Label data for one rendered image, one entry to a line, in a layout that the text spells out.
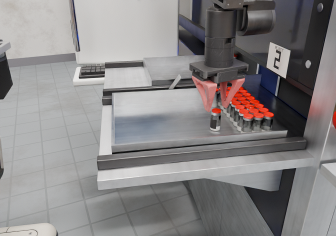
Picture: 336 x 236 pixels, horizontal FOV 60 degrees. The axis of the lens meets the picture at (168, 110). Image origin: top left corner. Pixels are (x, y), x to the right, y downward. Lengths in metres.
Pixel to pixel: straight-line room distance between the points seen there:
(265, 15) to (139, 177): 0.37
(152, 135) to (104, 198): 1.24
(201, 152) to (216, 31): 0.22
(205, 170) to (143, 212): 1.21
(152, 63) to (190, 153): 0.62
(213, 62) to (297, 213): 0.37
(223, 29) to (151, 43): 0.92
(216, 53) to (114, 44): 0.93
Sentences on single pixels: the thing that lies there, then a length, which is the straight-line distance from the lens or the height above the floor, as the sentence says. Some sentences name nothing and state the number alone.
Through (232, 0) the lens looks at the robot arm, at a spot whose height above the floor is 1.15.
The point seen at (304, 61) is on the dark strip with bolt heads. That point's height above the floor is 1.04.
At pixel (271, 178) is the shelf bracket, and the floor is 0.77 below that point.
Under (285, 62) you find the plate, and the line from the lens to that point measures 0.67.
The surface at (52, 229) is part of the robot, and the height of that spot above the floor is 0.26.
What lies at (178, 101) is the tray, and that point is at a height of 0.88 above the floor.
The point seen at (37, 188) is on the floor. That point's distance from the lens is 2.02.
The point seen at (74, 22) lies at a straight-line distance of 1.36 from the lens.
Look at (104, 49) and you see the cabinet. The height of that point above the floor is 0.87.
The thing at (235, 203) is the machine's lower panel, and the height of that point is 0.50.
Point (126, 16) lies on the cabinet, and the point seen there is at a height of 1.02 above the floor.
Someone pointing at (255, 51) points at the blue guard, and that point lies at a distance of 0.80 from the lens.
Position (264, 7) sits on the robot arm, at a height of 1.14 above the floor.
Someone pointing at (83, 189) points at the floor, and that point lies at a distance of 1.92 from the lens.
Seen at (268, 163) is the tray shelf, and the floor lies 0.88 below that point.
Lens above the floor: 1.19
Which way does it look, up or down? 25 degrees down
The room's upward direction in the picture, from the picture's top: straight up
